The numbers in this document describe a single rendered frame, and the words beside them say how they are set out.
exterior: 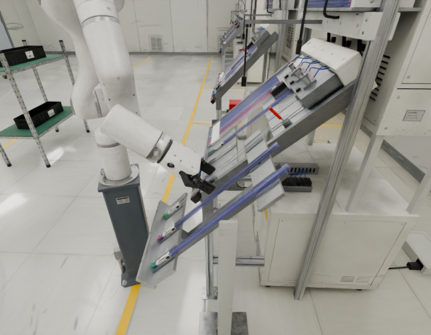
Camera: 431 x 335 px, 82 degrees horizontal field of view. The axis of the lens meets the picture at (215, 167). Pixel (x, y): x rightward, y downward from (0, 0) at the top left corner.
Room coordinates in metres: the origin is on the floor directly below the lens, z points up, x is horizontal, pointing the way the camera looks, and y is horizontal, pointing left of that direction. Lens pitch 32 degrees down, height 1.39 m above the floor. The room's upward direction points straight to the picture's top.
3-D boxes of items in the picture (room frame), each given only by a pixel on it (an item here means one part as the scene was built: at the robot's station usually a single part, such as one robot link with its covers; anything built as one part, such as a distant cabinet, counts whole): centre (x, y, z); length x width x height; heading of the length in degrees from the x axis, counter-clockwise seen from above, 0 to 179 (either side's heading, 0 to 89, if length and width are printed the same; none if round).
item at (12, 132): (2.63, 1.93, 0.55); 0.91 x 0.46 x 1.10; 178
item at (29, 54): (2.63, 1.93, 1.01); 0.57 x 0.17 x 0.11; 178
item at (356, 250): (1.17, -0.59, 0.31); 0.70 x 0.65 x 0.62; 178
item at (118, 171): (1.00, 0.47, 0.79); 0.19 x 0.19 x 0.18
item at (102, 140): (1.02, 0.44, 1.00); 0.19 x 0.12 x 0.24; 122
